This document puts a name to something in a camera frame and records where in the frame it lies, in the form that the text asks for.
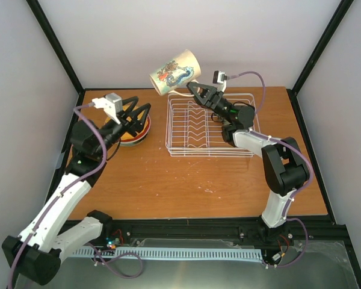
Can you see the white wire dish rack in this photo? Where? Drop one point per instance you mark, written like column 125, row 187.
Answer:
column 193, row 131

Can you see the white bottom plate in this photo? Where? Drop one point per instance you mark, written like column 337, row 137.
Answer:
column 133, row 142

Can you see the red teal patterned plate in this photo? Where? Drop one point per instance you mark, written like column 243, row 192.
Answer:
column 146, row 128

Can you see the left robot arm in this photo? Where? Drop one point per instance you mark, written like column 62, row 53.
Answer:
column 40, row 249

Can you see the orange dotted plate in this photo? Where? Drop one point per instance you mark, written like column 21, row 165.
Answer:
column 133, row 122

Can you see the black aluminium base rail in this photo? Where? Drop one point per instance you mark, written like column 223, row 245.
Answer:
column 183, row 230

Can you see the left black frame post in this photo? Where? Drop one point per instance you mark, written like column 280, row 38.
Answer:
column 55, row 44

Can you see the light blue cable duct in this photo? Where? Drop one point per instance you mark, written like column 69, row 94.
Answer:
column 185, row 254

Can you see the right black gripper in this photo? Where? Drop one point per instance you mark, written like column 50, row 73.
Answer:
column 200, row 100

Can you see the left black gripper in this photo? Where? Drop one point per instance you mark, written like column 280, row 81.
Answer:
column 132, row 126

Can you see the cream dragon mug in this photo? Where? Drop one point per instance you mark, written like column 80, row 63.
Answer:
column 175, row 73

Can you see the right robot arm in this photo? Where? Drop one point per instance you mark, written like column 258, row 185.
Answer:
column 287, row 171

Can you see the right black frame post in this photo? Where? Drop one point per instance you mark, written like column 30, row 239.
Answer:
column 333, row 24

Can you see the metal front panel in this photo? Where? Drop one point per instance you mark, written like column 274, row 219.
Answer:
column 318, row 264

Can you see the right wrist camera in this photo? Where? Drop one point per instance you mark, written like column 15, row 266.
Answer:
column 220, row 80

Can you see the black frame post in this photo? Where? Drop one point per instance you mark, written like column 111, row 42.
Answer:
column 333, row 24
column 55, row 44

